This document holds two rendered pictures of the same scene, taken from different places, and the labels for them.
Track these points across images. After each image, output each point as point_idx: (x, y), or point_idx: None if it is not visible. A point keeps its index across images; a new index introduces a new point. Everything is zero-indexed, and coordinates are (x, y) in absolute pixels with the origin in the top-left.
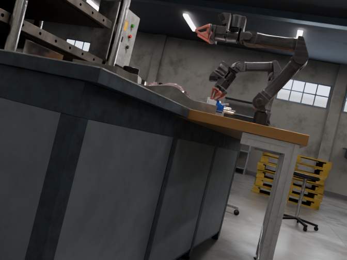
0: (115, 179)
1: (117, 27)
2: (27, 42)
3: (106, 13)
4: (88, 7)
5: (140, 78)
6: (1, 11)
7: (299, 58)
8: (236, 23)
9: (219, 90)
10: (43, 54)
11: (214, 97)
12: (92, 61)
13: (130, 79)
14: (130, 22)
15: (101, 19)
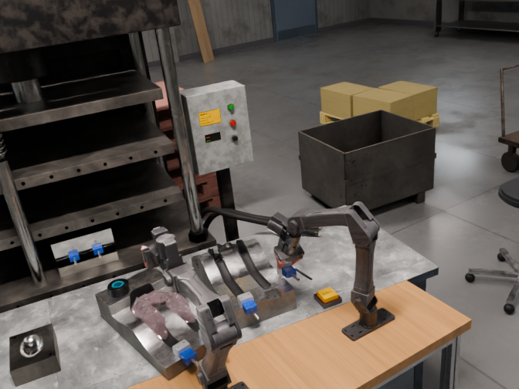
0: None
1: (177, 150)
2: (54, 246)
3: (184, 112)
4: (119, 158)
5: (122, 302)
6: (8, 240)
7: (205, 343)
8: (160, 254)
9: (278, 260)
10: (81, 244)
11: (279, 265)
12: (164, 204)
13: (43, 364)
14: (225, 104)
15: (152, 153)
